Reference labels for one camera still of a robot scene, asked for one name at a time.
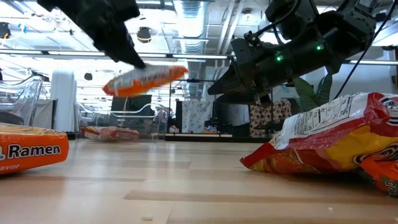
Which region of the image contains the silver ribbed air duct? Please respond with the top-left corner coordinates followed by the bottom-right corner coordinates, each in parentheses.
top-left (172, 0), bottom-right (208, 98)

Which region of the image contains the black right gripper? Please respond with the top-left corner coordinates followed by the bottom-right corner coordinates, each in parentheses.
top-left (207, 30), bottom-right (304, 105)

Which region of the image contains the red yellow noodle packet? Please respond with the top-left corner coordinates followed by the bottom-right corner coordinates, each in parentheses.
top-left (239, 91), bottom-right (398, 174)

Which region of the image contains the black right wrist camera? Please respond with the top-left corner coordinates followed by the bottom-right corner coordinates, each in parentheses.
top-left (266, 0), bottom-right (315, 41)

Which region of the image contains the long ceiling light strip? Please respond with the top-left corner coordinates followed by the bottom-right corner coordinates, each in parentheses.
top-left (0, 49), bottom-right (398, 66)

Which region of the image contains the clear plastic bin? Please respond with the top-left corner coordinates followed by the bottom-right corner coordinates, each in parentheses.
top-left (0, 76), bottom-right (44, 127)
top-left (73, 101), bottom-right (170, 141)

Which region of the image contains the brown patterned cloth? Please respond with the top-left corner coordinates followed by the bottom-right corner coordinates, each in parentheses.
top-left (248, 100), bottom-right (292, 138)

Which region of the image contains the dark hanging cloth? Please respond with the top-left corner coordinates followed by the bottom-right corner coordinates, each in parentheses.
top-left (213, 102), bottom-right (251, 135)

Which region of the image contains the white column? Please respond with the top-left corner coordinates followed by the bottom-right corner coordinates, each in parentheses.
top-left (50, 68), bottom-right (78, 133)

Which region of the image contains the black metal frame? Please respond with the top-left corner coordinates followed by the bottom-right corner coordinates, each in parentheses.
top-left (169, 78), bottom-right (218, 135)

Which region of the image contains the black hanging cable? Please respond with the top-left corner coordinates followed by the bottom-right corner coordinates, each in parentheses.
top-left (333, 0), bottom-right (398, 100)

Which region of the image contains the green leafy plant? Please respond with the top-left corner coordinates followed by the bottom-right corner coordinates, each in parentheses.
top-left (294, 73), bottom-right (333, 109)

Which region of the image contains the black computer monitor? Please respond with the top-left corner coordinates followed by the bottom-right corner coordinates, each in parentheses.
top-left (111, 94), bottom-right (153, 117)

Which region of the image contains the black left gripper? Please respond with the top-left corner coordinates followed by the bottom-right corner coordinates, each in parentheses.
top-left (37, 0), bottom-right (147, 70)

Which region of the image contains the orange Ramen noodle packet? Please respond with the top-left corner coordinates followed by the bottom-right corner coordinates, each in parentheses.
top-left (0, 123), bottom-right (70, 175)

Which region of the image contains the red Maruchan noodle packet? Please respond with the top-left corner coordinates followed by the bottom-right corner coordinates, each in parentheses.
top-left (81, 125), bottom-right (141, 141)

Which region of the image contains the grey partition panel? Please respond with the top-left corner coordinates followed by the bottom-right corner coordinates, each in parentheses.
top-left (32, 98), bottom-right (58, 129)

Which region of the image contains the small orange noodle packet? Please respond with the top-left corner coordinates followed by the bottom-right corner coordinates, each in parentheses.
top-left (102, 64), bottom-right (190, 97)

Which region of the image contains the black ceiling device yellow cable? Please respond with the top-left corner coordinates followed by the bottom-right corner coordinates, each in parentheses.
top-left (136, 26), bottom-right (152, 44)

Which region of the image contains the white patterned cloth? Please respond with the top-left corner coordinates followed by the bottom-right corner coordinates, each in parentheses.
top-left (182, 99), bottom-right (214, 134)

